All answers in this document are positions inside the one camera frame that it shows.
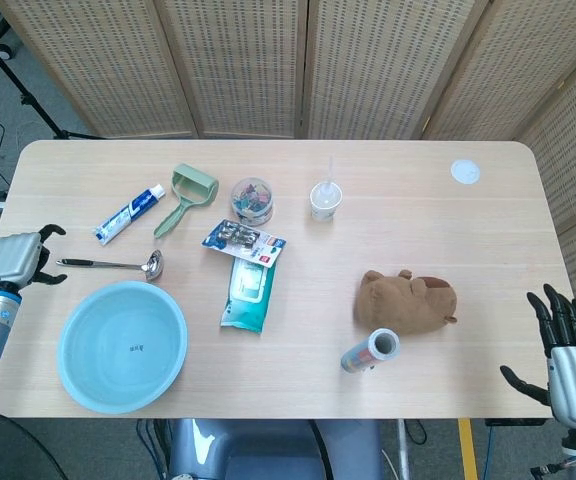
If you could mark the colourful paper roll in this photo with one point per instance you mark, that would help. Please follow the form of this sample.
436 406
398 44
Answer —
370 351

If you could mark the blister pack of batteries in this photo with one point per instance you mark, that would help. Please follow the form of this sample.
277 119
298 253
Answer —
244 241

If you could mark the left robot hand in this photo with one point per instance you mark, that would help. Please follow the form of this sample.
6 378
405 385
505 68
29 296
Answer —
12 260

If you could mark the clear jar of binder clips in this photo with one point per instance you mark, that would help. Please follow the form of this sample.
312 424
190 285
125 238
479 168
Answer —
252 200

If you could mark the metal ladle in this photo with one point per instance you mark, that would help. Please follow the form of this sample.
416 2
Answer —
118 264

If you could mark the clear plastic dropper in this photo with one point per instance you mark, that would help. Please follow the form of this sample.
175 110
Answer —
330 172

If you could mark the blue white toothpaste tube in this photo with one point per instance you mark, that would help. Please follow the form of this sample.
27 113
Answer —
127 213

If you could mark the brown plush toy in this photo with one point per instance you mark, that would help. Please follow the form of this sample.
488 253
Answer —
405 301

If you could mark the green lint roller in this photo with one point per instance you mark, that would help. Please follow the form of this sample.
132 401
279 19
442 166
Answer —
187 198

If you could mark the black tripod stand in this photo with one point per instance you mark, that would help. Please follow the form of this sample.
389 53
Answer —
15 80

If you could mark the teal wet wipes pack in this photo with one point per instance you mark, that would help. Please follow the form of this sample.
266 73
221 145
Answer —
248 294

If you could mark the light blue plastic basin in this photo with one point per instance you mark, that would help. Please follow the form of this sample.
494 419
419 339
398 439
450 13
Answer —
122 347

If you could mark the woven folding screen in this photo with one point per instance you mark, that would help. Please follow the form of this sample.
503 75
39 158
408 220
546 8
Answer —
318 65

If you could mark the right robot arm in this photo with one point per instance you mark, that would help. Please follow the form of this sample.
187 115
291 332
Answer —
575 452

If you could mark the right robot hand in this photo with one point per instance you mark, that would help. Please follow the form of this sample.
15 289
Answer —
570 370

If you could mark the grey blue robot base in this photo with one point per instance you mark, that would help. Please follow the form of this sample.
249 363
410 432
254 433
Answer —
273 450

